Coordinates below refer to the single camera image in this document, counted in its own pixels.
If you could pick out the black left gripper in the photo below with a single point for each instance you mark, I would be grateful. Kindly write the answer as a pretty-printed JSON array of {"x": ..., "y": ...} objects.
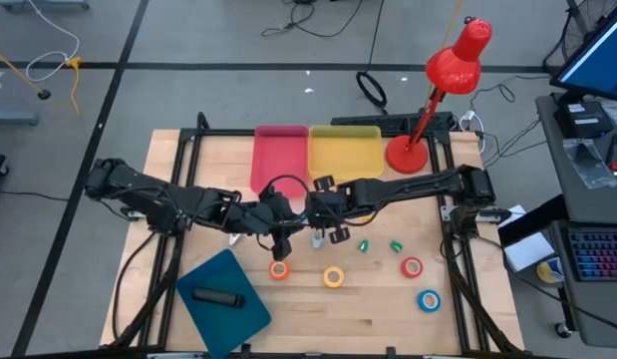
[{"x": 273, "y": 214}]

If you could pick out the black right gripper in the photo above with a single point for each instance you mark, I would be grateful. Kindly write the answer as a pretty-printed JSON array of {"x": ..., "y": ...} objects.
[{"x": 328, "y": 209}]

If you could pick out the green staple remover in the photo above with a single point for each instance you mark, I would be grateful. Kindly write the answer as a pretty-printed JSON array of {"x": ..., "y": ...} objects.
[
  {"x": 363, "y": 246},
  {"x": 396, "y": 246}
]

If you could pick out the orange tape roll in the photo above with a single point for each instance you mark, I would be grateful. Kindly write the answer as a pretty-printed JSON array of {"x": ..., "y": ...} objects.
[{"x": 271, "y": 270}]

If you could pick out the red tape roll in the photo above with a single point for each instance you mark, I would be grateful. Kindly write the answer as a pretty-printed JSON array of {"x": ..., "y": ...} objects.
[{"x": 403, "y": 267}]

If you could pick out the blue tape roll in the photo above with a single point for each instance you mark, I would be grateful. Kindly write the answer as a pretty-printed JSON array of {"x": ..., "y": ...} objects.
[{"x": 420, "y": 301}]

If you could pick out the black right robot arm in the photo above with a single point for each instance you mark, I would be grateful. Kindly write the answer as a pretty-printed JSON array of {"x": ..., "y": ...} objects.
[{"x": 412, "y": 189}]

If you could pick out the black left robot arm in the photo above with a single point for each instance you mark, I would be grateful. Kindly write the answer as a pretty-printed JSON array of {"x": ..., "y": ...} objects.
[{"x": 153, "y": 199}]

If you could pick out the grey staple remover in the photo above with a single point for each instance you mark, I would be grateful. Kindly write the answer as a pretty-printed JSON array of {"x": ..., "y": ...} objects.
[{"x": 316, "y": 243}]

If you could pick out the pale lavender staple remover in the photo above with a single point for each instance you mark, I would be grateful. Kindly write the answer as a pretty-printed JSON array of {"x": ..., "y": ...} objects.
[{"x": 233, "y": 241}]

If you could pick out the pink plastic bin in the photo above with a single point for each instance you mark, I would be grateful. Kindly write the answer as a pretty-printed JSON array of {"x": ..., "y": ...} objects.
[{"x": 279, "y": 159}]

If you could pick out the yellow plastic bin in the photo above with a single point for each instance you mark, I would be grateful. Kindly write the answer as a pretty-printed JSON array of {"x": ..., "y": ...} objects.
[{"x": 345, "y": 154}]

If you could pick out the teal plastic tray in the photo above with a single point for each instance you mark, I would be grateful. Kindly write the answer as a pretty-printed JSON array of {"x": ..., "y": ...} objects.
[{"x": 223, "y": 324}]

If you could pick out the white power adapter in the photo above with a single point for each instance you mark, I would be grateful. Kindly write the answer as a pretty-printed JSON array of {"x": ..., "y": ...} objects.
[{"x": 467, "y": 119}]

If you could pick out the red desk lamp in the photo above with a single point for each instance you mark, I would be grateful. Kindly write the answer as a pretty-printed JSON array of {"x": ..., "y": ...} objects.
[{"x": 457, "y": 70}]

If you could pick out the white cardboard box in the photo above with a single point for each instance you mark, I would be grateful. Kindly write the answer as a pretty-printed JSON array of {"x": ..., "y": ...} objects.
[{"x": 527, "y": 251}]

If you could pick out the grey desk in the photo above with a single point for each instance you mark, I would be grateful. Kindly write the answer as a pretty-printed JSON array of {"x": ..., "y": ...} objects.
[{"x": 587, "y": 204}]

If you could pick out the clear plastic bag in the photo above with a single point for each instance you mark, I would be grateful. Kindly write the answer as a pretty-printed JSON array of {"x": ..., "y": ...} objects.
[{"x": 587, "y": 164}]

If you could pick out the black mini computer box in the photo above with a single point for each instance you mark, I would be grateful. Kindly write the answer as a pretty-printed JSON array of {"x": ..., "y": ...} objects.
[{"x": 582, "y": 119}]

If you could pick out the rainbow backlit keyboard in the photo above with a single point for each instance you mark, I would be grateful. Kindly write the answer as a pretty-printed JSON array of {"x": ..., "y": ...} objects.
[{"x": 599, "y": 254}]

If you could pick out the grey cart base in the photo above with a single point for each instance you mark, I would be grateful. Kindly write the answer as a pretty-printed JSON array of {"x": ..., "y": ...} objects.
[{"x": 11, "y": 117}]

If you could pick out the computer monitor blue screen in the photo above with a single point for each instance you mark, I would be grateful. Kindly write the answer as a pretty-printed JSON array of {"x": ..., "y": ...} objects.
[{"x": 597, "y": 65}]

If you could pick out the black table frame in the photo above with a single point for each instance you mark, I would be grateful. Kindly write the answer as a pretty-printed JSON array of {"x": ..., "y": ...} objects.
[{"x": 223, "y": 132}]

